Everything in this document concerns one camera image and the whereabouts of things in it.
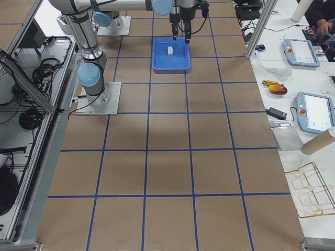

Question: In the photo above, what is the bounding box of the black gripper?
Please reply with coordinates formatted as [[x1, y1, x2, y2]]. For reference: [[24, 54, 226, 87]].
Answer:
[[180, 2, 209, 44], [169, 13, 180, 40]]

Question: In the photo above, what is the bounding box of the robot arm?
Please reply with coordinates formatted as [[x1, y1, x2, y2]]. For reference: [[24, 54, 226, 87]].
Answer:
[[90, 1, 181, 40], [50, 0, 209, 66]]

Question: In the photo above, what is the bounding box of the blue plastic tray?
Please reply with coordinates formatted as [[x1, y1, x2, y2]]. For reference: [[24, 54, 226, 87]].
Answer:
[[152, 37, 191, 71]]

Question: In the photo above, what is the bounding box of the metal tray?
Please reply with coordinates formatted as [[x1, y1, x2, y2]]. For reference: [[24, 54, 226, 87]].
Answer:
[[272, 126, 303, 151]]

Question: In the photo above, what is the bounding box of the person hand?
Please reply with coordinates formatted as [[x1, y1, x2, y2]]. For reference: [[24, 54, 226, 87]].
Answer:
[[316, 19, 333, 35]]

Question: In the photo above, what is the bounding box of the blue small box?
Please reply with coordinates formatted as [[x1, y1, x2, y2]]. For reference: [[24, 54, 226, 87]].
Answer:
[[255, 44, 266, 51]]

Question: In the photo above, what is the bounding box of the red yellow mango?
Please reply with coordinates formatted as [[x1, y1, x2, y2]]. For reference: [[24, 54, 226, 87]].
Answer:
[[268, 85, 287, 95]]

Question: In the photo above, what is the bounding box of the teach pendant far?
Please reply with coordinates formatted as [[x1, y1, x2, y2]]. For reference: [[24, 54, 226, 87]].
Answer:
[[282, 39, 320, 68]]

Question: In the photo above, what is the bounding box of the teach pendant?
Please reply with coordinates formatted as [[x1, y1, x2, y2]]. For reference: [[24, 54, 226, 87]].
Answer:
[[296, 92, 334, 134], [282, 39, 320, 68]]

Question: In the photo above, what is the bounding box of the black power adapter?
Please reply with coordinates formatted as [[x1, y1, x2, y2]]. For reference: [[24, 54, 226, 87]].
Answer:
[[265, 107, 287, 120]]

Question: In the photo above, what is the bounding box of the teach pendant near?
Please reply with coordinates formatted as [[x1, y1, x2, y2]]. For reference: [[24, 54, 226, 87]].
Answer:
[[296, 92, 334, 134]]

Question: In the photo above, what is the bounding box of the cardboard tube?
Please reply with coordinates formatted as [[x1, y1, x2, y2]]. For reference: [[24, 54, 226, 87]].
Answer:
[[301, 127, 334, 155]]

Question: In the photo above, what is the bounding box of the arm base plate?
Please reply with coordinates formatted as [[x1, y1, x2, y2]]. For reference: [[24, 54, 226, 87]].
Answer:
[[97, 16, 131, 37], [75, 82, 122, 116]]

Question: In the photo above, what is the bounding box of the aluminium frame post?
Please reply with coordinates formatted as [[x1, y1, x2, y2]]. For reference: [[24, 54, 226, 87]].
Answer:
[[245, 0, 277, 59]]

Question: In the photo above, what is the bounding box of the gold wire rack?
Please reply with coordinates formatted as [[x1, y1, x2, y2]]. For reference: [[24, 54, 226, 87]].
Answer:
[[285, 162, 334, 219]]

